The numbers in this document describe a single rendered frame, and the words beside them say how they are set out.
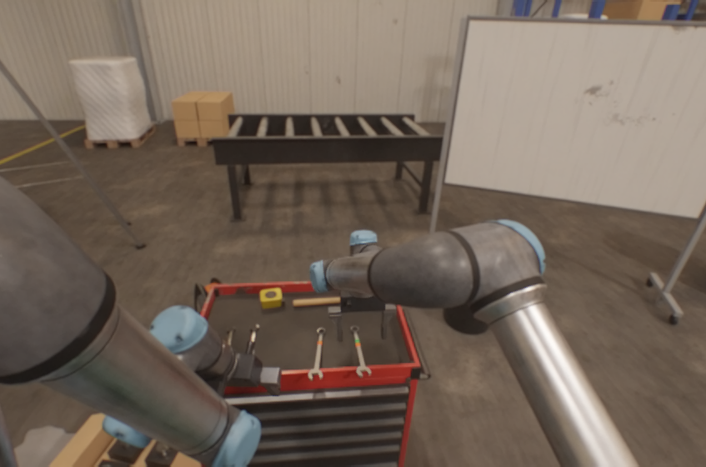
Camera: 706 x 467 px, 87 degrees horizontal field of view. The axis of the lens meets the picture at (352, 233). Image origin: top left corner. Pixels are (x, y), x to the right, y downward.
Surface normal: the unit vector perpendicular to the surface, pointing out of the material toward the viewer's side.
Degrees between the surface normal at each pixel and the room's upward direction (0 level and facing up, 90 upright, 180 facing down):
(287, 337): 0
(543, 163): 90
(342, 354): 0
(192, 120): 90
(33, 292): 70
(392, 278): 74
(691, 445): 0
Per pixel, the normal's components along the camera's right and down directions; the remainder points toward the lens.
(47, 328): 0.77, 0.29
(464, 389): 0.03, -0.88
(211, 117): 0.10, 0.47
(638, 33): -0.32, 0.44
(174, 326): -0.14, -0.62
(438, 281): -0.19, 0.17
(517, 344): -0.72, -0.07
